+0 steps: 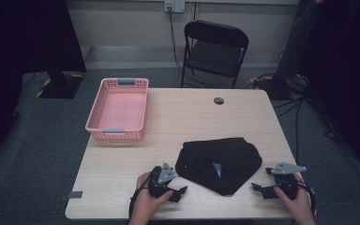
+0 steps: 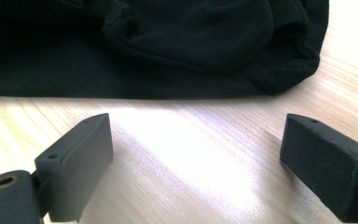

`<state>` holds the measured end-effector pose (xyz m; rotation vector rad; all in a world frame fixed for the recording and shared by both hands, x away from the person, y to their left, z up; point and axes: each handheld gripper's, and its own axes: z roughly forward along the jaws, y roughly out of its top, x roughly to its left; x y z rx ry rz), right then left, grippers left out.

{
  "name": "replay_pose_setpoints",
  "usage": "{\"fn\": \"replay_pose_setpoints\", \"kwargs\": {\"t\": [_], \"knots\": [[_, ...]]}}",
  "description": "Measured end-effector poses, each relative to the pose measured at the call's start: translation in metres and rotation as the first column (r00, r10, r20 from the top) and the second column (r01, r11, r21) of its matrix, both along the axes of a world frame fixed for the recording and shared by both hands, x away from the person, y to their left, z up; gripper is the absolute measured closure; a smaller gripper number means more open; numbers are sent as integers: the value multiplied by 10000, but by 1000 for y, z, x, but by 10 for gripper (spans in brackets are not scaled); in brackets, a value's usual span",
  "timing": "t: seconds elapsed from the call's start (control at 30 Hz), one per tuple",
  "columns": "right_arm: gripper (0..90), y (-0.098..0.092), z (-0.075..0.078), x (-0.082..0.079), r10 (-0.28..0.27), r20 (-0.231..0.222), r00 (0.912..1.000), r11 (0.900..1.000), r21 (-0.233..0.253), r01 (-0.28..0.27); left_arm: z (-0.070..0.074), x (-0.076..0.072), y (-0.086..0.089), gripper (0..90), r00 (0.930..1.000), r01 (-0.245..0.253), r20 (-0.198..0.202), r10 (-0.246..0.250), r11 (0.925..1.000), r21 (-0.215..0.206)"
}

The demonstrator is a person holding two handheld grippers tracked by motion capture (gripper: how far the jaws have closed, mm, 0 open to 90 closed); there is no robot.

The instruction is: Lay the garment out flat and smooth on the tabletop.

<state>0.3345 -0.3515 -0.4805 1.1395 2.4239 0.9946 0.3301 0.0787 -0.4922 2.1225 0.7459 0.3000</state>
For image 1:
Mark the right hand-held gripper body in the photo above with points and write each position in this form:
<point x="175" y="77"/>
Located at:
<point x="286" y="179"/>

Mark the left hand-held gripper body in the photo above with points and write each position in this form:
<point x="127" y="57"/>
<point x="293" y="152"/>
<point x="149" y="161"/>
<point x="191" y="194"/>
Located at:
<point x="164" y="175"/>

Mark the black printed t-shirt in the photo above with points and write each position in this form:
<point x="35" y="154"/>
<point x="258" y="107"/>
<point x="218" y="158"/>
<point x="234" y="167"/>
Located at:
<point x="206" y="156"/>

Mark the person's left hand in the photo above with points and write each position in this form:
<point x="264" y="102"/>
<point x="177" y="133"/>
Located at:
<point x="150" y="203"/>

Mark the person's right hand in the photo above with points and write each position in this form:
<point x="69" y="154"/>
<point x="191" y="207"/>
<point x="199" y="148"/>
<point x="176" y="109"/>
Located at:
<point x="295" y="204"/>

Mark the pink plastic basket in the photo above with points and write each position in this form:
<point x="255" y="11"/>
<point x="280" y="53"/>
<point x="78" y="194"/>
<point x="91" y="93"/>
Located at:
<point x="122" y="112"/>

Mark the grey table grommet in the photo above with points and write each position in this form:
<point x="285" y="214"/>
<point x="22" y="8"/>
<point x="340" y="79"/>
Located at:
<point x="218" y="101"/>

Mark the grey tape strip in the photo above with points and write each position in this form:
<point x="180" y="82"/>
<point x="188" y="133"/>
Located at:
<point x="72" y="195"/>

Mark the black folding chair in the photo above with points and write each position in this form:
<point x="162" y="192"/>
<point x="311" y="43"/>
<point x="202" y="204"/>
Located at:
<point x="214" y="56"/>

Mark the dark curtain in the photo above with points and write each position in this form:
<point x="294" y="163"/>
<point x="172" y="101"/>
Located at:
<point x="18" y="47"/>
<point x="347" y="62"/>

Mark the black stand base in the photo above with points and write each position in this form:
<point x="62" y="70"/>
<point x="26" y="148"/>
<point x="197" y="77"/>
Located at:
<point x="61" y="86"/>

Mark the white wall outlet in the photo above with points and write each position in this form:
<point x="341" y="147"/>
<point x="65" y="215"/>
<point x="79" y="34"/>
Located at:
<point x="174" y="5"/>

